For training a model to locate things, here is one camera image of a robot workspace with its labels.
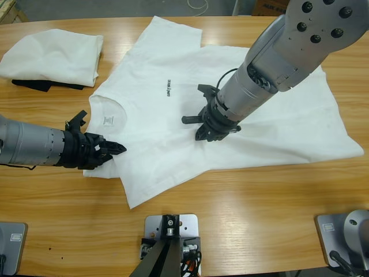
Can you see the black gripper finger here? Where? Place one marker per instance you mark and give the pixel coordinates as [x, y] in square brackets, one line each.
[115, 148]
[193, 119]
[204, 135]

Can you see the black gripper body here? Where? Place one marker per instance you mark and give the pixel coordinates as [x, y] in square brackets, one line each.
[222, 125]
[80, 150]

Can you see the white printed t-shirt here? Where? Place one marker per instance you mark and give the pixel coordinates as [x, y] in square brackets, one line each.
[230, 130]

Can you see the black garment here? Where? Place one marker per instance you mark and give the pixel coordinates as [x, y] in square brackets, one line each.
[31, 85]

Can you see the white garment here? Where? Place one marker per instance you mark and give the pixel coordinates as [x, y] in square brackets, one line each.
[52, 54]

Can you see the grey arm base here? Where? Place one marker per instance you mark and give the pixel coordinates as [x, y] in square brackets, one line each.
[14, 254]
[331, 239]

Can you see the black clamp block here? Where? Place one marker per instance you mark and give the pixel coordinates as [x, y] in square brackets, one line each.
[193, 241]
[146, 246]

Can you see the grey metal leg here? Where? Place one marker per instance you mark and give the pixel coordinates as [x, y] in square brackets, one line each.
[235, 7]

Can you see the brown cardboard box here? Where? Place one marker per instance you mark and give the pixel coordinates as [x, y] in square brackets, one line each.
[268, 8]

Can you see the wooden crate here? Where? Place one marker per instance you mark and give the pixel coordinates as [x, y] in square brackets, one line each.
[10, 10]

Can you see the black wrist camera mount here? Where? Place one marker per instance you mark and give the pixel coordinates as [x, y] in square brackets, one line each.
[207, 91]
[76, 119]

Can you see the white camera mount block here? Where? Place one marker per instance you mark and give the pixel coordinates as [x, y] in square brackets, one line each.
[190, 226]

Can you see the dark camera post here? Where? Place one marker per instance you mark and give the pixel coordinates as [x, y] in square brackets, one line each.
[164, 259]

